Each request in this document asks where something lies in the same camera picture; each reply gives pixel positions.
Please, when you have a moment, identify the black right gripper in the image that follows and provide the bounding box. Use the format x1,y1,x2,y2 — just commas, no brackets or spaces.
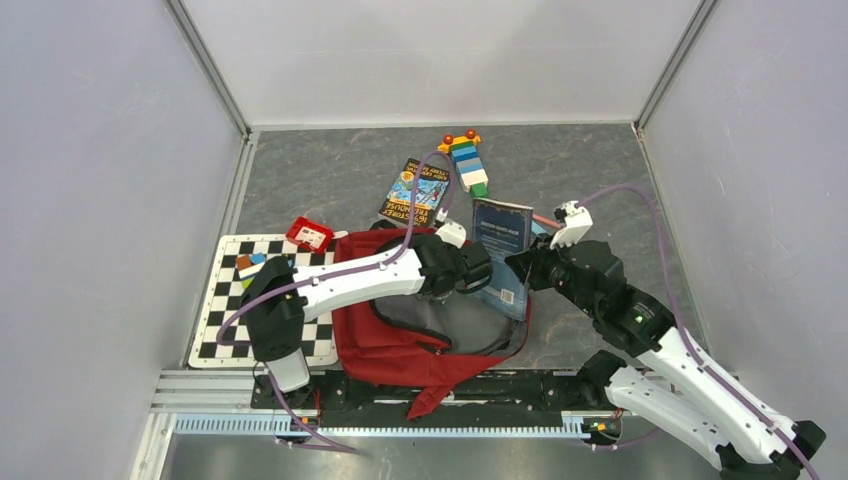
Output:
505,230,600,318

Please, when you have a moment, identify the dark blue Nineteen Eighty-Four book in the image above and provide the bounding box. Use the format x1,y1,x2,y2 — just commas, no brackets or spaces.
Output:
472,198,534,321

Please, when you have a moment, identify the red student backpack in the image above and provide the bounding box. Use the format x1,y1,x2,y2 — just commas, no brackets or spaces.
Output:
329,221,534,423

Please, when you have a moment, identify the blue treehouse comic book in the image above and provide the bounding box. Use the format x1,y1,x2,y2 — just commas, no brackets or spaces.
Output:
378,157,452,229

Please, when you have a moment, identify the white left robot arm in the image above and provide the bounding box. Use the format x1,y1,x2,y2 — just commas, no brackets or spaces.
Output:
234,233,493,408

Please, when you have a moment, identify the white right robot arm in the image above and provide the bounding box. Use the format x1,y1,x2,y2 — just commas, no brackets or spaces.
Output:
505,238,826,479

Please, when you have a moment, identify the light blue chalk stick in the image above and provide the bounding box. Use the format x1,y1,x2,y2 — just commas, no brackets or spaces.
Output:
531,222,547,235

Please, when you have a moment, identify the orange crayon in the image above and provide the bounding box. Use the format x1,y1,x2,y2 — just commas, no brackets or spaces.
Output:
533,214,560,228

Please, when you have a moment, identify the colourful toy block tower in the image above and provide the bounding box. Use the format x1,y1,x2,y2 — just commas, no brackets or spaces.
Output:
438,129,489,198

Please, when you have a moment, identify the colourful toy block train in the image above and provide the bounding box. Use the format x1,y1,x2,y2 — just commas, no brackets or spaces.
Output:
235,253,267,289

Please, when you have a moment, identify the black and white chessboard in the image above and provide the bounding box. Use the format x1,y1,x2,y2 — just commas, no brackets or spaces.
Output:
187,231,346,369

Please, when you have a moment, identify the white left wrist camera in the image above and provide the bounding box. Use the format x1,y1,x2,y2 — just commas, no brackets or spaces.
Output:
433,209,467,248

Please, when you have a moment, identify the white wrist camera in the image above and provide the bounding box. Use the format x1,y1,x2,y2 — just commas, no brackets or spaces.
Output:
549,200,593,249
433,209,467,248

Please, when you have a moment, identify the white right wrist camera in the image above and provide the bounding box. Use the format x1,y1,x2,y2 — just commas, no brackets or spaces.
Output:
549,200,593,249

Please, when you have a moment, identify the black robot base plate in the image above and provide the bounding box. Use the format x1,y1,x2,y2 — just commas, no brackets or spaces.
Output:
284,369,627,427

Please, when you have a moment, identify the aluminium toothed rail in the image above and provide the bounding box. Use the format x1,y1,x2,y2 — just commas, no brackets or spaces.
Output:
173,413,590,440

